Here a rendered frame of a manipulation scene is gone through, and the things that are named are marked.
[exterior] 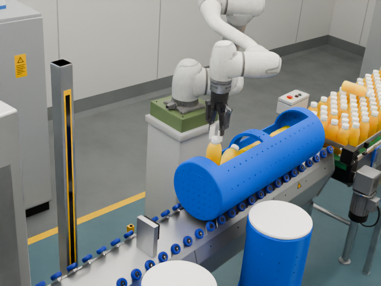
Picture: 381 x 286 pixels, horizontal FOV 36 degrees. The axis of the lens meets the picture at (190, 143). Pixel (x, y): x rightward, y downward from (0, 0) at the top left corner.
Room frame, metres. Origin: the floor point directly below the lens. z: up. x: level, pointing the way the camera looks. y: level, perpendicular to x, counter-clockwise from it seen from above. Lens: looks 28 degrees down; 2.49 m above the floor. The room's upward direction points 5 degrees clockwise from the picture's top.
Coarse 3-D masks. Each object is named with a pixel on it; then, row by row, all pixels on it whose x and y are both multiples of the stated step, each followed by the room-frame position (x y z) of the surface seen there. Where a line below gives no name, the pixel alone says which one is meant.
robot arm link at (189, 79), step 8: (184, 64) 3.03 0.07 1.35; (192, 64) 3.03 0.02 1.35; (200, 64) 3.07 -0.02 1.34; (176, 72) 3.03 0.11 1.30; (184, 72) 3.00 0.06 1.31; (192, 72) 3.00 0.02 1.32; (200, 72) 3.03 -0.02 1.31; (176, 80) 3.01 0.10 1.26; (184, 80) 2.99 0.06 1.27; (192, 80) 2.99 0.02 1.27; (200, 80) 3.00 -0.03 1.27; (176, 88) 3.01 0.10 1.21; (184, 88) 2.99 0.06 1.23; (192, 88) 2.99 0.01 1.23; (200, 88) 3.00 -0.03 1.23; (176, 96) 3.01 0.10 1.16; (184, 96) 2.99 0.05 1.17; (192, 96) 3.00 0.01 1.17
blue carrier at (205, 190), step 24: (288, 120) 2.88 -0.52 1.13; (312, 120) 2.73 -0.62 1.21; (240, 144) 2.63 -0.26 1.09; (264, 144) 2.41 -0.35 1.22; (288, 144) 2.50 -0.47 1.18; (312, 144) 2.64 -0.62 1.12; (192, 168) 2.18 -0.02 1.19; (216, 168) 2.15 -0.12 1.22; (240, 168) 2.22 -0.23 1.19; (264, 168) 2.32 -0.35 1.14; (288, 168) 2.48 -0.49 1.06; (192, 192) 2.17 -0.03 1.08; (216, 192) 2.09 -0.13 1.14; (240, 192) 2.17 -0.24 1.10; (216, 216) 2.08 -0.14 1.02
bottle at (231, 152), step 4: (232, 148) 2.46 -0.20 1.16; (224, 152) 2.44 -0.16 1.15; (228, 152) 2.42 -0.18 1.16; (232, 152) 2.42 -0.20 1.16; (236, 152) 2.44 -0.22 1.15; (224, 156) 2.41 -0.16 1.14; (228, 156) 2.40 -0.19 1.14; (232, 156) 2.41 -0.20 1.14; (224, 160) 2.38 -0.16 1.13; (228, 160) 2.39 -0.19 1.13; (220, 164) 2.37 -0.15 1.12
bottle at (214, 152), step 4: (212, 144) 2.23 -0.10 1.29; (216, 144) 2.22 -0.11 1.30; (220, 144) 2.24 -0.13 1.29; (208, 148) 2.23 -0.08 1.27; (212, 148) 2.22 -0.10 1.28; (216, 148) 2.22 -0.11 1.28; (220, 148) 2.23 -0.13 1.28; (208, 152) 2.22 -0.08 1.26; (212, 152) 2.21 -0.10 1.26; (216, 152) 2.21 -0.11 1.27; (220, 152) 2.22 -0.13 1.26; (208, 156) 2.22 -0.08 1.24; (212, 156) 2.21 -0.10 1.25; (216, 156) 2.21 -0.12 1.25; (220, 156) 2.22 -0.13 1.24; (212, 160) 2.21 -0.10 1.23; (216, 160) 2.21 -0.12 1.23; (220, 160) 2.23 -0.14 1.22
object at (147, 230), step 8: (144, 216) 1.96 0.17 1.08; (144, 224) 1.92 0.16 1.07; (152, 224) 1.90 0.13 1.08; (144, 232) 1.92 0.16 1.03; (152, 232) 1.89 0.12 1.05; (144, 240) 1.92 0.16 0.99; (152, 240) 1.89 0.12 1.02; (144, 248) 1.91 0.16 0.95; (152, 248) 1.89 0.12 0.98; (152, 256) 1.88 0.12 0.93
